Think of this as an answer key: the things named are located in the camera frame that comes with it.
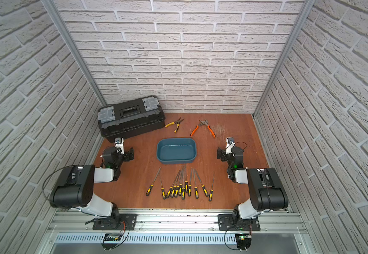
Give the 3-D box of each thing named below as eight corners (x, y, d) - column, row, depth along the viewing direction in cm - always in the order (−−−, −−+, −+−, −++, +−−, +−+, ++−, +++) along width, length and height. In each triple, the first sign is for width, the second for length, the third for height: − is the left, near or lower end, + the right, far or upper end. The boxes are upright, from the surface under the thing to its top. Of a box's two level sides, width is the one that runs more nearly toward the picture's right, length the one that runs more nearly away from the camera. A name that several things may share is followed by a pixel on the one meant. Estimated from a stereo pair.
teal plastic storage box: (156, 164, 95) (154, 159, 91) (159, 142, 105) (158, 137, 101) (196, 164, 96) (196, 159, 91) (195, 143, 106) (196, 137, 101)
